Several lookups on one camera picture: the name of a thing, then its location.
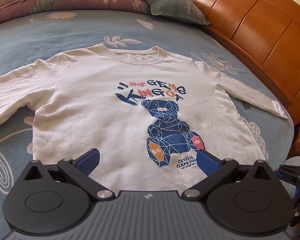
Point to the green flower pillow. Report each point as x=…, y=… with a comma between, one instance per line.
x=180, y=10

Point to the white printed sweatshirt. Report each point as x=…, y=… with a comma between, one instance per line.
x=148, y=112

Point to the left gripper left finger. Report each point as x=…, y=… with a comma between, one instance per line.
x=77, y=171

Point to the blue patterned bed sheet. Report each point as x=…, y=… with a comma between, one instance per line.
x=27, y=39

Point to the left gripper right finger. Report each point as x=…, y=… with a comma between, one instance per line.
x=217, y=171

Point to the wooden headboard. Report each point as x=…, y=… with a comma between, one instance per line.
x=265, y=36

